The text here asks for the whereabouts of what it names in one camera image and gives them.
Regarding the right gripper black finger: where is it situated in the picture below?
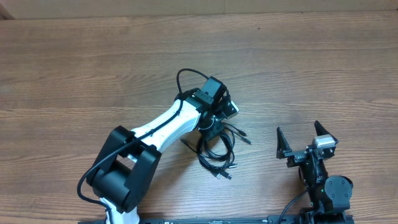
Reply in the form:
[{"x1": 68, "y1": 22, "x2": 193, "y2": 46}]
[
  {"x1": 314, "y1": 120, "x2": 338, "y2": 144},
  {"x1": 276, "y1": 127, "x2": 292, "y2": 159}
]

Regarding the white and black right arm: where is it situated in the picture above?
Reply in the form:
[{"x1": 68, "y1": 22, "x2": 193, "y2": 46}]
[{"x1": 276, "y1": 121, "x2": 354, "y2": 224}]

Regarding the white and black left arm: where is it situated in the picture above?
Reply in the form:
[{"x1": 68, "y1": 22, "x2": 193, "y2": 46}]
[{"x1": 77, "y1": 88, "x2": 239, "y2": 223}]

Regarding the cardboard back panel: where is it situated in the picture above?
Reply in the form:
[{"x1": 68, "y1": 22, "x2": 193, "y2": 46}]
[{"x1": 1, "y1": 0, "x2": 397, "y2": 19}]

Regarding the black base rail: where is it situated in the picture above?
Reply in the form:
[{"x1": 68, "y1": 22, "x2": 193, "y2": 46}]
[{"x1": 77, "y1": 213, "x2": 355, "y2": 224}]

